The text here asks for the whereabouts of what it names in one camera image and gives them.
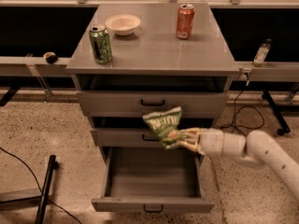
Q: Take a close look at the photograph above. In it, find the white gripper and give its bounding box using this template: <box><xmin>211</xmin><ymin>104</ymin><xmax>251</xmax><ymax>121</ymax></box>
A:
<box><xmin>169</xmin><ymin>128</ymin><xmax>224</xmax><ymax>157</ymax></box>

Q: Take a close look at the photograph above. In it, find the green jalapeno chip bag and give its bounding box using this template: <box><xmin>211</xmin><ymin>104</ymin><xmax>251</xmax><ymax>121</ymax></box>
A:
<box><xmin>143</xmin><ymin>106</ymin><xmax>183</xmax><ymax>149</ymax></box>

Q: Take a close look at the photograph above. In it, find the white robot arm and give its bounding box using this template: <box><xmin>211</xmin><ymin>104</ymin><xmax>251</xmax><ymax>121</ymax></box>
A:
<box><xmin>167</xmin><ymin>128</ymin><xmax>299</xmax><ymax>199</ymax></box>

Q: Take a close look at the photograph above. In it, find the bottom grey drawer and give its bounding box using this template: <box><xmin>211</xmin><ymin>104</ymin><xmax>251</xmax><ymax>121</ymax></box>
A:
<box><xmin>92</xmin><ymin>147</ymin><xmax>213</xmax><ymax>213</ymax></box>

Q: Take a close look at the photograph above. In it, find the grey drawer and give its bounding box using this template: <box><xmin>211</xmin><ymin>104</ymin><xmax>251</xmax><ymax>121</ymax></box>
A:
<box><xmin>77</xmin><ymin>91</ymin><xmax>228</xmax><ymax>119</ymax></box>
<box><xmin>91</xmin><ymin>128</ymin><xmax>162</xmax><ymax>148</ymax></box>
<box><xmin>92</xmin><ymin>147</ymin><xmax>213</xmax><ymax>213</ymax></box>

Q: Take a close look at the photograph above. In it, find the middle grey drawer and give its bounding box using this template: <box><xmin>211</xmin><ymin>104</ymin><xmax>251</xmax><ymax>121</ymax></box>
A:
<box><xmin>91</xmin><ymin>128</ymin><xmax>162</xmax><ymax>148</ymax></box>

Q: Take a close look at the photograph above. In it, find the grey drawer cabinet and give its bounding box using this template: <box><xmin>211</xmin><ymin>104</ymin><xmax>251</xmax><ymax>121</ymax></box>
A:
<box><xmin>64</xmin><ymin>2</ymin><xmax>240</xmax><ymax>214</ymax></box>

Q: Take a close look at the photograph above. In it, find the top grey drawer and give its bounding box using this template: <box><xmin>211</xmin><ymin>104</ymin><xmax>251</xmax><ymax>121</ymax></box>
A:
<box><xmin>77</xmin><ymin>91</ymin><xmax>228</xmax><ymax>119</ymax></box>

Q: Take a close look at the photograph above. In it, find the black caster leg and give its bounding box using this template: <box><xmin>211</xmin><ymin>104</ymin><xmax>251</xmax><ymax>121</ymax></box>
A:
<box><xmin>262</xmin><ymin>90</ymin><xmax>291</xmax><ymax>136</ymax></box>

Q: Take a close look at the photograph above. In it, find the small clear bottle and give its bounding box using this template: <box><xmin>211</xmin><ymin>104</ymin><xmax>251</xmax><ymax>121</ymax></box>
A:
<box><xmin>252</xmin><ymin>38</ymin><xmax>272</xmax><ymax>67</ymax></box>

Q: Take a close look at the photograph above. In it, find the orange soda can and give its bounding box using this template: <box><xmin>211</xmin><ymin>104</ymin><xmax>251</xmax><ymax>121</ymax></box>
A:
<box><xmin>176</xmin><ymin>4</ymin><xmax>194</xmax><ymax>39</ymax></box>

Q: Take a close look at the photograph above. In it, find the white bowl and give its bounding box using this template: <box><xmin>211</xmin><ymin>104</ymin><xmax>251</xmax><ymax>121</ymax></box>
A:
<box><xmin>106</xmin><ymin>14</ymin><xmax>141</xmax><ymax>35</ymax></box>

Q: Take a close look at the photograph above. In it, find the green soda can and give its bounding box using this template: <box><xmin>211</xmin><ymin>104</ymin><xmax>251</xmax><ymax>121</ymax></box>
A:
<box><xmin>89</xmin><ymin>24</ymin><xmax>112</xmax><ymax>63</ymax></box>

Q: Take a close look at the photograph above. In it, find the black floor stand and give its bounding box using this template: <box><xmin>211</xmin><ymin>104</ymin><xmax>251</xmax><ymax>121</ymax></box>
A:
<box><xmin>0</xmin><ymin>155</ymin><xmax>59</xmax><ymax>224</ymax></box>

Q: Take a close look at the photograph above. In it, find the black power cable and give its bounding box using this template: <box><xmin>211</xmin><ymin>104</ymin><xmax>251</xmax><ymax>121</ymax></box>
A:
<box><xmin>219</xmin><ymin>79</ymin><xmax>266</xmax><ymax>137</ymax></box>

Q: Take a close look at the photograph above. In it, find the black floor cable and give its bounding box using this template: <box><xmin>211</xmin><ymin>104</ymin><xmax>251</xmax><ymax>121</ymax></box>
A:
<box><xmin>0</xmin><ymin>147</ymin><xmax>82</xmax><ymax>224</ymax></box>

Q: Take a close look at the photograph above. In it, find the grey ledge rail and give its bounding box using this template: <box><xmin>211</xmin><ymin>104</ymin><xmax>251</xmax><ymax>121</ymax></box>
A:
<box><xmin>0</xmin><ymin>56</ymin><xmax>70</xmax><ymax>77</ymax></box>

